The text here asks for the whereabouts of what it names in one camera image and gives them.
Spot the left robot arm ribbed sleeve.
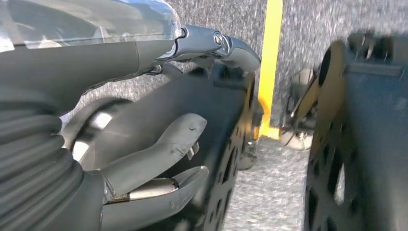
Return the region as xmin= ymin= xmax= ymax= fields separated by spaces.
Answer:
xmin=0 ymin=84 xmax=85 ymax=231

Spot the yellow floor tape square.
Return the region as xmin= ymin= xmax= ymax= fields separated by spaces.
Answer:
xmin=256 ymin=0 xmax=284 ymax=141

